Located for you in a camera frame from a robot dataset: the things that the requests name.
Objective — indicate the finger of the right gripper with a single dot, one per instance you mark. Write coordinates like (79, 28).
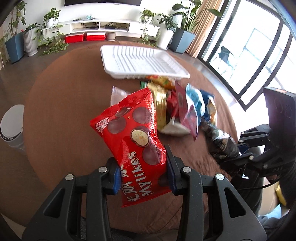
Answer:
(255, 137)
(234, 164)

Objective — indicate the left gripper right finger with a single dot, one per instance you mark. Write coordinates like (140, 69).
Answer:
(212, 208)

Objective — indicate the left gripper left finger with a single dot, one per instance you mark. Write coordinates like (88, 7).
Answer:
(59, 217)

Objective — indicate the black snack packet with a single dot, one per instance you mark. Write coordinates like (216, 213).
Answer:
(220, 144)

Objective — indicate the blue bread snack packet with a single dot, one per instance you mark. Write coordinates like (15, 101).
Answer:
(211, 115)

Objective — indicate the red Mylikes snack bag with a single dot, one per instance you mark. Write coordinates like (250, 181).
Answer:
(129, 130)

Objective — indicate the gold snack packet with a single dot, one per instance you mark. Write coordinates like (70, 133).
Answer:
(160, 103)

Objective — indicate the orange cartoon snack packet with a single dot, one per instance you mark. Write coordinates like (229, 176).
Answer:
(163, 81)

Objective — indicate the white clear snack packet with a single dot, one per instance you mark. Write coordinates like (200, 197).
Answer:
(117, 95)

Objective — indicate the dark red snack packet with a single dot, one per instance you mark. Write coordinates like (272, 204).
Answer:
(182, 115)

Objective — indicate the balcony chair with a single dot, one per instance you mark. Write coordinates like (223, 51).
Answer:
(223, 61)

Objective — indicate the white round stool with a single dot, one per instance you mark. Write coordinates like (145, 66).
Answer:
(12, 128)

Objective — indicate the blue planter right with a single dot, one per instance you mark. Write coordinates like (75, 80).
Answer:
(181, 40)

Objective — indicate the blue planter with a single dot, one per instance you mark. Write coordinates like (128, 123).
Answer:
(14, 48)
(181, 40)

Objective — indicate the beige curtain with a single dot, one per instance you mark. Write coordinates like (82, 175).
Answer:
(205, 22)

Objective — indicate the white plastic tray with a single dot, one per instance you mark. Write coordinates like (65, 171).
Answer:
(132, 62)

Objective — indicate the white planter right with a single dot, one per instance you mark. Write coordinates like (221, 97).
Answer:
(164, 38)

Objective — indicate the tall leafy plant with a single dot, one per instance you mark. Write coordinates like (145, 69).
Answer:
(191, 14)

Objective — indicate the small beige pot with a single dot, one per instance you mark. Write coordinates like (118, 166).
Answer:
(111, 36)

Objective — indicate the white tv cabinet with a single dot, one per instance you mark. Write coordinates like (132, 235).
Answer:
(122, 27)

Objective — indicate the right red storage box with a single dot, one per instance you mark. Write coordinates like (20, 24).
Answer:
(95, 36)

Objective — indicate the red storage box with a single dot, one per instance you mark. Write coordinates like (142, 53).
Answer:
(95, 36)
(74, 38)

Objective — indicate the left red storage box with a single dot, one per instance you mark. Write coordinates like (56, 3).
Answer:
(74, 38)

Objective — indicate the trailing pothos plant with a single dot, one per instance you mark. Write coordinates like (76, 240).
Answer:
(50, 38)

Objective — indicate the blue planter left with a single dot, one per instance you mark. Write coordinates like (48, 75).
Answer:
(14, 48)

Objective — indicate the white ribbed planter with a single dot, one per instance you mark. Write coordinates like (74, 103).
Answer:
(31, 42)

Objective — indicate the black wall television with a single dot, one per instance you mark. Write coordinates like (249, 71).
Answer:
(130, 2)

